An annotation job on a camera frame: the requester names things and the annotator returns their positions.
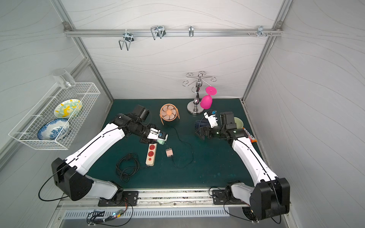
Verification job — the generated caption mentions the white red power strip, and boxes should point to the white red power strip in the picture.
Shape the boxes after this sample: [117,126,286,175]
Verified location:
[145,143,157,166]

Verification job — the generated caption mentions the blue white patterned bowl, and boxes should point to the blue white patterned bowl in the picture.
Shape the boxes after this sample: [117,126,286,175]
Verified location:
[37,118,71,141]

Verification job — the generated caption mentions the aluminium front frame rail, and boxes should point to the aluminium front frame rail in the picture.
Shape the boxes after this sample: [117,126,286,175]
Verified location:
[57,187,248,210]

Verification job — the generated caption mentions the black orange fan cable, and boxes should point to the black orange fan cable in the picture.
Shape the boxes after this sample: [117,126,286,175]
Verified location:
[170,125,194,169]

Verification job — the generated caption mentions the aluminium horizontal rail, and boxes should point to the aluminium horizontal rail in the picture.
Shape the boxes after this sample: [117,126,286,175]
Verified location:
[64,28,284,38]

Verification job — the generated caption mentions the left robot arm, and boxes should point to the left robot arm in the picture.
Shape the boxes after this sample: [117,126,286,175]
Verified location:
[51,113,168,201]

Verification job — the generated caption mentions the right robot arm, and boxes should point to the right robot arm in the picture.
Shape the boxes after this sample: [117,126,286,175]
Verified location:
[197,126,290,220]

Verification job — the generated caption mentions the clear glass cup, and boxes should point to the clear glass cup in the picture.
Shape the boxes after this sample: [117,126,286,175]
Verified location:
[52,68,76,89]

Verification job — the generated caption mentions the colourful snack packet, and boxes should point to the colourful snack packet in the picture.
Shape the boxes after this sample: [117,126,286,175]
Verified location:
[243,127,257,143]

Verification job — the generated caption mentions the small metal hook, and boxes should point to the small metal hook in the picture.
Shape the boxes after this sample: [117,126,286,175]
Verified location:
[188,26,194,38]

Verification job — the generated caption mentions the green ceramic bowl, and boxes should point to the green ceramic bowl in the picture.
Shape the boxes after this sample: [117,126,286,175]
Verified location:
[234,117,244,129]

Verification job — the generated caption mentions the yellow green patterned bowl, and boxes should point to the yellow green patterned bowl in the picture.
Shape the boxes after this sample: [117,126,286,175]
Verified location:
[54,99,83,119]

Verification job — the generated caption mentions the pink usb charger plug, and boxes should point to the pink usb charger plug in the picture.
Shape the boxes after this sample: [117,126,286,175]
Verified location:
[165,148,174,157]

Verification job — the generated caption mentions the small circuit board wires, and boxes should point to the small circuit board wires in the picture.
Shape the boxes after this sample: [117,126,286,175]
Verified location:
[86,197,135,228]

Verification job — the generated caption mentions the metal double hook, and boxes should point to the metal double hook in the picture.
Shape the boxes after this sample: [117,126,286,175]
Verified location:
[150,26,166,40]
[118,30,134,51]

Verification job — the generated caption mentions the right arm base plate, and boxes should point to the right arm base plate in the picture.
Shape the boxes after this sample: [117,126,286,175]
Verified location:
[209,189,245,206]

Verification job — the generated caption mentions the green usb charger plug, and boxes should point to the green usb charger plug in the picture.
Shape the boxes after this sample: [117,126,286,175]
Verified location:
[157,135,168,145]

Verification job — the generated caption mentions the metal hook right end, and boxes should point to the metal hook right end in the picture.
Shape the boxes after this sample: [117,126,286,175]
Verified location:
[247,26,272,38]

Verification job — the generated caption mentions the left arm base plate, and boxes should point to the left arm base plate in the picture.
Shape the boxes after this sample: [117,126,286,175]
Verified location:
[98,191,139,207]

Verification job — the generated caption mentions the orange desk fan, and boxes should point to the orange desk fan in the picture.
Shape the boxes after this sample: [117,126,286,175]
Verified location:
[159,104,180,125]

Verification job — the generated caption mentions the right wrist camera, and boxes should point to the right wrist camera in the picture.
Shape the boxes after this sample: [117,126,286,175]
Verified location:
[204,110,218,128]

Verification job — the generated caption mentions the white wire basket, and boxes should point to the white wire basket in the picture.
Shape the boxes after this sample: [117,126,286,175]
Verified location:
[9,82,100,150]

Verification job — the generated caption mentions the black power strip cord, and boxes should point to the black power strip cord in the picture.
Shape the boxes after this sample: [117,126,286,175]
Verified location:
[115,152,149,183]

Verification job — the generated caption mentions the silver glass holder stand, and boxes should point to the silver glass holder stand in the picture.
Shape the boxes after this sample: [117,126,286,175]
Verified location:
[182,71,217,116]

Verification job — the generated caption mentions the pink plastic wine glass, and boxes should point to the pink plastic wine glass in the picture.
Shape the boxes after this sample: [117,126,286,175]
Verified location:
[200,86,217,109]

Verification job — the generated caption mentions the navy blue desk fan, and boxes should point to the navy blue desk fan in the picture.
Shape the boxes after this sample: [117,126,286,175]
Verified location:
[194,119,211,135]

